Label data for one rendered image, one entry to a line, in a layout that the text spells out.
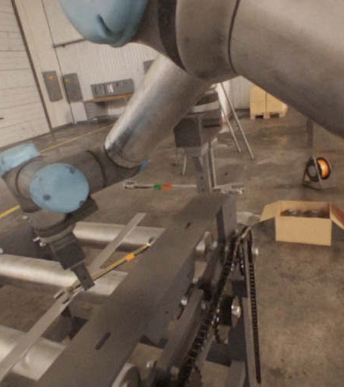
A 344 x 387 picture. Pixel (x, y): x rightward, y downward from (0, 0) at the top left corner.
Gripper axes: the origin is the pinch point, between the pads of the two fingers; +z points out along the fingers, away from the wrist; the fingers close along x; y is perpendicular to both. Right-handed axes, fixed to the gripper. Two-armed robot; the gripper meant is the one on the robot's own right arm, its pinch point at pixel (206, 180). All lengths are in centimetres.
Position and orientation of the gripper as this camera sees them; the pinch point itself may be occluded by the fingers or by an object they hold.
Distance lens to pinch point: 59.9
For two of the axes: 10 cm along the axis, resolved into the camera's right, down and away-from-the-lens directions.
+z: 1.5, 9.2, 3.7
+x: 4.0, -3.9, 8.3
